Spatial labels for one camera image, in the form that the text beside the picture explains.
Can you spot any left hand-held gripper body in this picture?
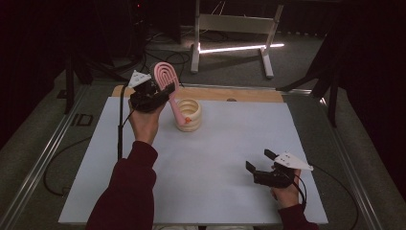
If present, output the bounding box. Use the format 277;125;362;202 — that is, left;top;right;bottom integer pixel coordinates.
127;69;170;113

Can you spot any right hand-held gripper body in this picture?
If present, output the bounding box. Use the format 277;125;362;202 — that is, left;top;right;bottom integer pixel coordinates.
253;151;315;189

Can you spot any cream ringed cup with duck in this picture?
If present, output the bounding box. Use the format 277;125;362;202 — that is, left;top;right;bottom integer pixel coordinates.
174;98;203;133

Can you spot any person's right hand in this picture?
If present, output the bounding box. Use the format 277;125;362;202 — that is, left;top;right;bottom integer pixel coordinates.
270;163;303;211

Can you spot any person's left hand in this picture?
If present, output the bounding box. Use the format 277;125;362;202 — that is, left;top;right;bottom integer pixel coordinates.
127;99;167;147

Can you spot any white table mat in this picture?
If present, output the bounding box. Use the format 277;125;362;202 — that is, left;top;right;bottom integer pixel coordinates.
57;96;329;225

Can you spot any black stand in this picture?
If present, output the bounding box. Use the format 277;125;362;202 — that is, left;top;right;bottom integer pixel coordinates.
276;0;346;128
61;52;130;115

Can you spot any white metal stand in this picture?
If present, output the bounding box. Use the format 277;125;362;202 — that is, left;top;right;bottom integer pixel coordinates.
190;0;285;80

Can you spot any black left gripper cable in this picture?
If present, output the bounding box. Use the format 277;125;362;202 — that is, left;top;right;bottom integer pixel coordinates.
117;83;137;161

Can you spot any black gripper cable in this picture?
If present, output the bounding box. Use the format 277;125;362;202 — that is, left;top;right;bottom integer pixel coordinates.
117;83;137;161
292;164;360;230

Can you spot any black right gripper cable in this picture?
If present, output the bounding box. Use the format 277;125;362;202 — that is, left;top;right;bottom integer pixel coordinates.
292;164;360;230

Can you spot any aluminium floor rail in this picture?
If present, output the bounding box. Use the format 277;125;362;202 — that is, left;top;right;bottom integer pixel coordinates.
0;83;92;230
314;90;406;230

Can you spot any black floor cable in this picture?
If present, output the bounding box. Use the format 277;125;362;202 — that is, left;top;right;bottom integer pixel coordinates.
42;136;94;197

